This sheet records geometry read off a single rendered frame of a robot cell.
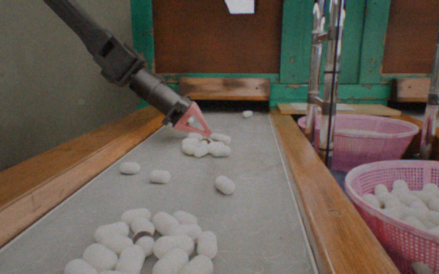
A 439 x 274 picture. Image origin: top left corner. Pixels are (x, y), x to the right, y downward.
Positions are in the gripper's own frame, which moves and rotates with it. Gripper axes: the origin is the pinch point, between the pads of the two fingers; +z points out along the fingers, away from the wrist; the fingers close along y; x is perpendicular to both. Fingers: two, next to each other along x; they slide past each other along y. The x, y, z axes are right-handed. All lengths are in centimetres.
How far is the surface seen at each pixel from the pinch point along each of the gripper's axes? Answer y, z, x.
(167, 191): -29.7, -0.3, 2.7
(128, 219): -40.6, -2.4, 2.8
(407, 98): 34, 42, -38
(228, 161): -14.8, 5.7, -1.9
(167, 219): -41.7, 0.8, -0.7
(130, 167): -23.7, -7.0, 6.1
